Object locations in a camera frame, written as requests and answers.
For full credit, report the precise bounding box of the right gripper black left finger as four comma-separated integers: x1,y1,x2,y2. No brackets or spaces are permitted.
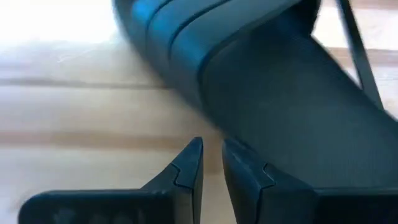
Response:
17,136,205,224

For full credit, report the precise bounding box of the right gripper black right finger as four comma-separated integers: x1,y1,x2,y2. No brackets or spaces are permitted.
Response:
221,138,398,224

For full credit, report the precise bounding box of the black rubber slide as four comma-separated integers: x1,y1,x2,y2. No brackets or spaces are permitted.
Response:
111,0,398,190

